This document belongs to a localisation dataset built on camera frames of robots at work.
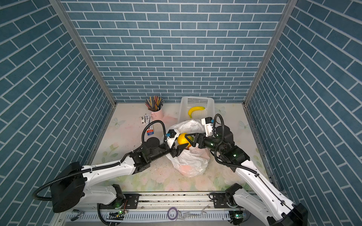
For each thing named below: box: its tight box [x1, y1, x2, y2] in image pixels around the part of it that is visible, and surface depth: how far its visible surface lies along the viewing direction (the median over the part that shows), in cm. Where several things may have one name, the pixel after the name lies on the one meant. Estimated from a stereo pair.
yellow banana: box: [188, 106, 206, 119], surface depth 117 cm
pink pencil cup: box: [150, 108, 165, 122], surface depth 104 cm
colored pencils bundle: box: [145, 95, 165, 113], surface depth 104 cm
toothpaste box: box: [144, 113, 155, 136], surface depth 104 cm
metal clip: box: [70, 209, 84, 222], surface depth 71 cm
